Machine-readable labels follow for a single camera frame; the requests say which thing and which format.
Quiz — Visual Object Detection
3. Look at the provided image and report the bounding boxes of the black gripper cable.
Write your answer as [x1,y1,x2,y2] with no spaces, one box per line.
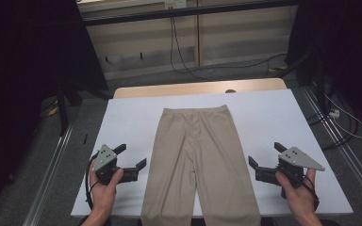
[84,153,100,211]
[301,174,321,211]

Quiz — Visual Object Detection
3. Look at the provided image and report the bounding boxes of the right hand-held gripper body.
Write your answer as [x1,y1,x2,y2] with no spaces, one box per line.
[255,146,326,189]

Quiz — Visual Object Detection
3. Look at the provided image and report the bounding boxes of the person's left hand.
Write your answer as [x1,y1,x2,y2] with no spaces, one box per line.
[89,161,124,218]

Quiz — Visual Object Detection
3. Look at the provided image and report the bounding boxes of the wooden table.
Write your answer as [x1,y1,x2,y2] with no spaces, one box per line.
[112,77,288,100]

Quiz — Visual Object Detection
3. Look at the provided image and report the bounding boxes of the white floor cable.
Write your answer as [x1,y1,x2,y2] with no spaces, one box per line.
[324,93,362,140]

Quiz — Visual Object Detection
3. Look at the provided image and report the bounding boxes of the black metal stand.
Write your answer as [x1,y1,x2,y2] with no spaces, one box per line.
[56,78,111,137]

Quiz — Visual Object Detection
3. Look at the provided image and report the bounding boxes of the black horizontal bar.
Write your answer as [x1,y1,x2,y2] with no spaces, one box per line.
[82,0,300,27]

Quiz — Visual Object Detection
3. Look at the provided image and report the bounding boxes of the metal floor rail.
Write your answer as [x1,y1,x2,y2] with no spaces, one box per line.
[23,123,74,226]
[301,87,362,206]

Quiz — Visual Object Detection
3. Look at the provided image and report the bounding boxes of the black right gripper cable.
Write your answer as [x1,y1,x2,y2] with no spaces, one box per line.
[301,174,321,211]

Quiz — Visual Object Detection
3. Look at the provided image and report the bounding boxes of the person's right hand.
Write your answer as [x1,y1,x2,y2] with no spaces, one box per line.
[274,168,320,218]

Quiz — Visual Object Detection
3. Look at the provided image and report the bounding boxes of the white wall outlet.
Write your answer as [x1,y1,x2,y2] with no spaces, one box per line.
[164,0,189,10]

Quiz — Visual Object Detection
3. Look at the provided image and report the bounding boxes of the black wall cable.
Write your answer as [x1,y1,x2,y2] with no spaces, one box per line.
[169,16,288,80]

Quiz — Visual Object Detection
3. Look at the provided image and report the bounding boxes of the white table mat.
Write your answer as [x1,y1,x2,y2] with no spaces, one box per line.
[70,89,354,218]

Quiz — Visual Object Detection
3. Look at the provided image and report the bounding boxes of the black curtain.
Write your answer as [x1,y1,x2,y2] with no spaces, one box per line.
[284,0,362,133]
[0,0,109,220]

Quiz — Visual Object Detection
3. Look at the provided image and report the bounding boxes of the beige pants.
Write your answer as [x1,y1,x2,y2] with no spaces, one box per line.
[140,105,262,226]

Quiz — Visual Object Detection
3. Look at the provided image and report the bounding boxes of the beige panelled cabinet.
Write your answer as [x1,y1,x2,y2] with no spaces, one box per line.
[76,0,299,81]

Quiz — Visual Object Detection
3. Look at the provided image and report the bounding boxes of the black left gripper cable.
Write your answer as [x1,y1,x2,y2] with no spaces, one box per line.
[84,153,100,211]

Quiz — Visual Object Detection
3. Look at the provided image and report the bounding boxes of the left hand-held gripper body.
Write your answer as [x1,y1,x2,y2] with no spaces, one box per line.
[92,143,140,186]

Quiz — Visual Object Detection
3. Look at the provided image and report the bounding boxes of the black floor cable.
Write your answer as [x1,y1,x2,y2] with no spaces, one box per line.
[306,102,360,152]

